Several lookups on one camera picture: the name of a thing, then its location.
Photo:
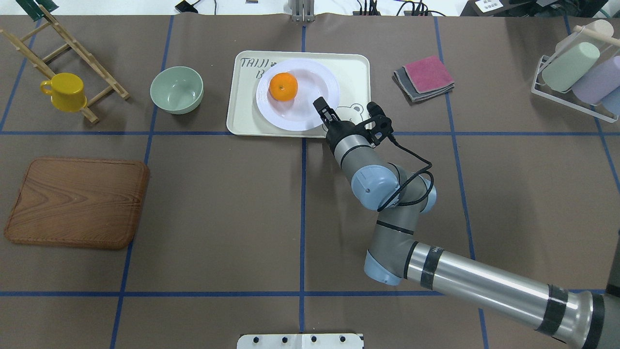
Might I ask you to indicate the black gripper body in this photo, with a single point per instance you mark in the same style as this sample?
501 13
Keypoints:
335 129

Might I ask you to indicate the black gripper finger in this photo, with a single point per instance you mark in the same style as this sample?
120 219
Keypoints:
326 113

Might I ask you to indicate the white round plate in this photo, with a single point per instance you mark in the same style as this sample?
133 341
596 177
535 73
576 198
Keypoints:
314 81

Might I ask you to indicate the orange fruit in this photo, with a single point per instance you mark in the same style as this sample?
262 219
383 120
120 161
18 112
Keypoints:
283 87

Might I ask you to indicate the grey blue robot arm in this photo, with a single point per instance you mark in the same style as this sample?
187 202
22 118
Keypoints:
392 180

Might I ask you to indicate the cream bear tray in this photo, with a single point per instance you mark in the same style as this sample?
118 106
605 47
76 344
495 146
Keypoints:
351 70

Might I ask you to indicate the wooden grain tray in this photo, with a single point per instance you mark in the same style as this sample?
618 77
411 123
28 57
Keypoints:
79 202

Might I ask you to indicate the pink folded cloth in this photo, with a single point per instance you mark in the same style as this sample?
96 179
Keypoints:
428 75

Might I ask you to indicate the light green bowl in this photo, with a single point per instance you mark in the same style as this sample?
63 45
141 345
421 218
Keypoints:
177 90

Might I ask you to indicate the green tumbler cup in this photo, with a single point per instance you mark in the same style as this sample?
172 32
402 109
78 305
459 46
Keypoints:
568 68

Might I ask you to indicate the yellow mug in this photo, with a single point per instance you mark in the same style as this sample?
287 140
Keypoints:
66 91

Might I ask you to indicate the purple tumbler cup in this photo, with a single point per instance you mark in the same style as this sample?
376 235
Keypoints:
599 82

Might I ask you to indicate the blue tumbler cup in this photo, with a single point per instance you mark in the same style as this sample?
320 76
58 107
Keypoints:
611 102

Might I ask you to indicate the cream tumbler cup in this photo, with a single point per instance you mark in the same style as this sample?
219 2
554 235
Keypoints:
599 26

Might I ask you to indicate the dark green mug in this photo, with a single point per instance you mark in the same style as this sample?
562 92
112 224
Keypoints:
32 7

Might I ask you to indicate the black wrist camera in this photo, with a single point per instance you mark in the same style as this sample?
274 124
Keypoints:
378 126

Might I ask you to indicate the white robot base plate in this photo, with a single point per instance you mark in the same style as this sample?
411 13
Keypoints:
302 341

